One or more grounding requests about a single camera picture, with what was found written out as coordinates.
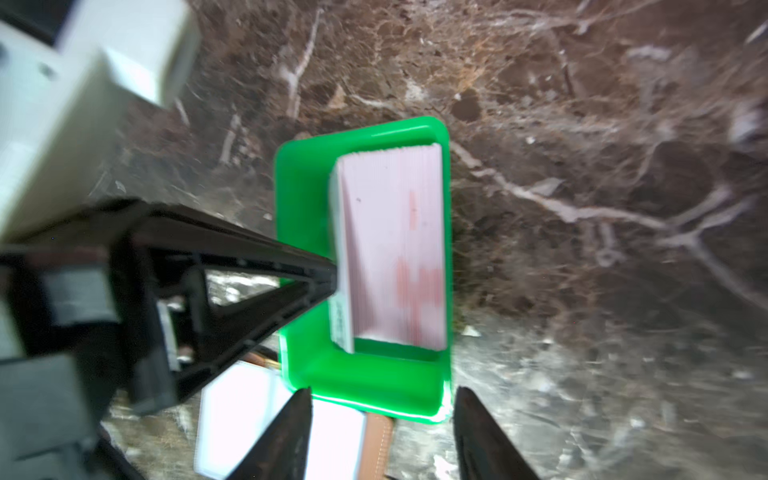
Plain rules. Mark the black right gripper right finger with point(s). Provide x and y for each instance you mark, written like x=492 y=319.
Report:
x=484 y=451

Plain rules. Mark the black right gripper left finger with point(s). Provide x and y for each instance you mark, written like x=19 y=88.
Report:
x=282 y=450

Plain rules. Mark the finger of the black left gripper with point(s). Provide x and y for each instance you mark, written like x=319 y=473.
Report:
x=204 y=338
x=168 y=240

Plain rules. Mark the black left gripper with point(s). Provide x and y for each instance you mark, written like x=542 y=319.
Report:
x=75 y=329

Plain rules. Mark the brown leather card holder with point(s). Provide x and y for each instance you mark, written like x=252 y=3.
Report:
x=251 y=426

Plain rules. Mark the stack of credit cards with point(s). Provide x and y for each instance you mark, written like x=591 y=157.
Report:
x=387 y=212

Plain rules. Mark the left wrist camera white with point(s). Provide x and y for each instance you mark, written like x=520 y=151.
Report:
x=69 y=69

